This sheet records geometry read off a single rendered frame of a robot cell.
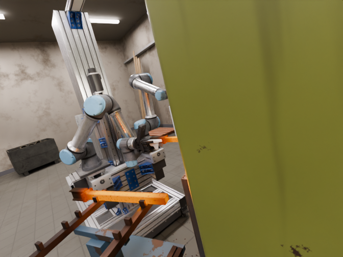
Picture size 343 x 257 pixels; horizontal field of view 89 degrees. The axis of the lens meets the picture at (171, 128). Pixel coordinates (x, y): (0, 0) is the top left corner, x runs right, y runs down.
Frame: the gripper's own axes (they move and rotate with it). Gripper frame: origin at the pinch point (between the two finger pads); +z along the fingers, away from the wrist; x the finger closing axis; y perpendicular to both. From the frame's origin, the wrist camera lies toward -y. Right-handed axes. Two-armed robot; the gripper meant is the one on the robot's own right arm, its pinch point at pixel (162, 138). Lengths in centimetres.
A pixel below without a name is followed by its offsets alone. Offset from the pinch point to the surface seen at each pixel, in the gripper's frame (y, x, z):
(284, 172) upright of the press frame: -11, 49, 57
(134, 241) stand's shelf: 33.6, 34.8, -0.1
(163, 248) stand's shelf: 33.5, 33.2, 14.3
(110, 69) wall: -161, -435, -520
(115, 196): 6.5, 40.6, 6.4
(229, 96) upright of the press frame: -22, 49, 51
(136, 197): 6.3, 39.0, 15.1
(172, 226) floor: 101, -35, -42
